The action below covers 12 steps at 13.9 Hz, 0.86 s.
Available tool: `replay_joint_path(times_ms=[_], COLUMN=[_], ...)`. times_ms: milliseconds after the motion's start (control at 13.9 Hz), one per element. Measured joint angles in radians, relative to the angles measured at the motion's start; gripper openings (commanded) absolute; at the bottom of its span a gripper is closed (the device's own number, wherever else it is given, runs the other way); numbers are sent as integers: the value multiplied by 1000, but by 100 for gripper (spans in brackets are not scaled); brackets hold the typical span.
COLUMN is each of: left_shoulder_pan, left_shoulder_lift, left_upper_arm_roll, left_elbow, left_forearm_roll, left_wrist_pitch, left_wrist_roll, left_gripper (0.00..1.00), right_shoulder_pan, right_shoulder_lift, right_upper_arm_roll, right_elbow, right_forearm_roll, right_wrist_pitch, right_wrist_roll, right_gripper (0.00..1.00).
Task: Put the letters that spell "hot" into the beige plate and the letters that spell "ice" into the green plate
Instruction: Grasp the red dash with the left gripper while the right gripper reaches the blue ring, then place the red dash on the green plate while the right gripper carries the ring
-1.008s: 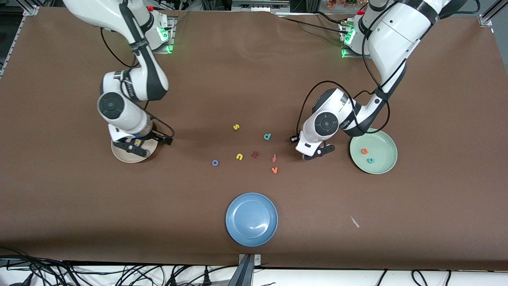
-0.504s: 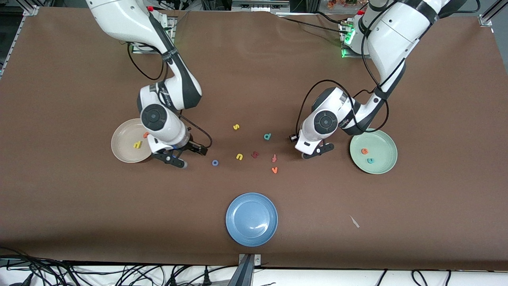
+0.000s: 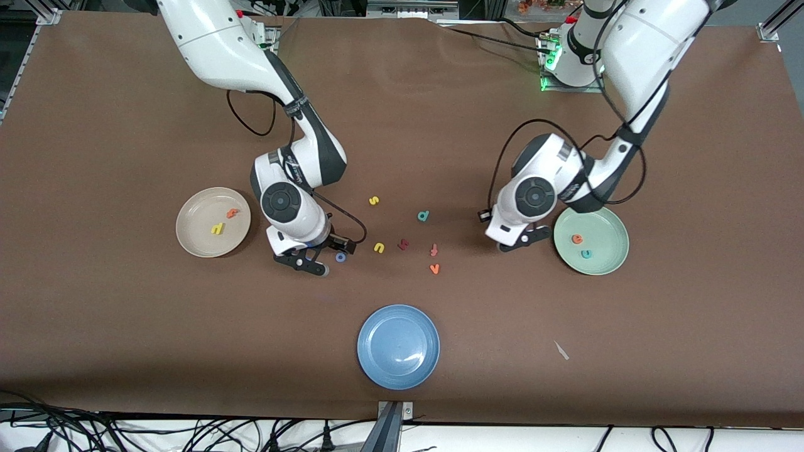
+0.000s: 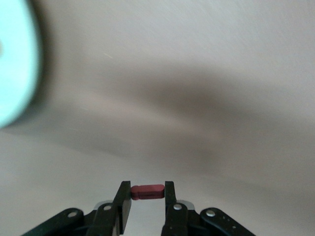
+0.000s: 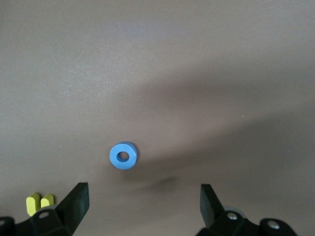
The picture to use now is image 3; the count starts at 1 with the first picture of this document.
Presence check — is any blue round plate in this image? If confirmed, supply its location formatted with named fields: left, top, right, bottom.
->
left=357, top=304, right=440, bottom=390

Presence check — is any brown table mat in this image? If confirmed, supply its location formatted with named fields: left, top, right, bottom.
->
left=0, top=11, right=804, bottom=429

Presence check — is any light green round plate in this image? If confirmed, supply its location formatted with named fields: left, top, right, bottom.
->
left=553, top=204, right=630, bottom=276

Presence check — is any beige round plate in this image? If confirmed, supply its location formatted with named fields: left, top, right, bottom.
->
left=175, top=187, right=252, bottom=259

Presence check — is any grey metal box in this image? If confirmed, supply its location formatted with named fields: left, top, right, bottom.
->
left=366, top=0, right=459, bottom=19

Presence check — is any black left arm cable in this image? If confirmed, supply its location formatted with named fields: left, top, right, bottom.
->
left=488, top=0, right=673, bottom=217

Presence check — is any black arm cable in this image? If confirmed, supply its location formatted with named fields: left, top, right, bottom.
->
left=226, top=90, right=367, bottom=244
left=488, top=0, right=673, bottom=217

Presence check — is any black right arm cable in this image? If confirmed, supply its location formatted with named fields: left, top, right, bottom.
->
left=226, top=90, right=367, bottom=244

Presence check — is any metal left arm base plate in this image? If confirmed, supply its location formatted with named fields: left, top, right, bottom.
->
left=537, top=35, right=607, bottom=94

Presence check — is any grey metal camera mount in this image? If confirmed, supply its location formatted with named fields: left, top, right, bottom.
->
left=361, top=401, right=415, bottom=452

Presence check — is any black cable lying on mat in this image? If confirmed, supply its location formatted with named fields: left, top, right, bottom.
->
left=438, top=24, right=553, bottom=56

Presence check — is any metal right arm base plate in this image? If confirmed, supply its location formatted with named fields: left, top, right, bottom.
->
left=248, top=22, right=280, bottom=54

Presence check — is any aluminium frame rail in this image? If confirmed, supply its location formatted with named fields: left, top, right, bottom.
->
left=757, top=0, right=804, bottom=45
left=0, top=0, right=65, bottom=123

